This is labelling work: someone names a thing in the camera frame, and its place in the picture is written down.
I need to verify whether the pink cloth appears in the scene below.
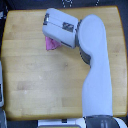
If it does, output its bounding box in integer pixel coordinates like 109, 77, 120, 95
45, 37, 61, 50

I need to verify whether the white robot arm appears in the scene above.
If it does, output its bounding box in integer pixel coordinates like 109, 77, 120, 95
42, 8, 113, 117

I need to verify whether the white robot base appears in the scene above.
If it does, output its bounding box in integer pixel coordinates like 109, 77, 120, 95
82, 115, 128, 128

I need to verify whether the white panel at bottom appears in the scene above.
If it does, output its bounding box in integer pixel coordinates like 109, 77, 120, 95
37, 118, 86, 128

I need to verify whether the grey object at left edge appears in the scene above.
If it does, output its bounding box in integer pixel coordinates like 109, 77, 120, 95
0, 61, 4, 107

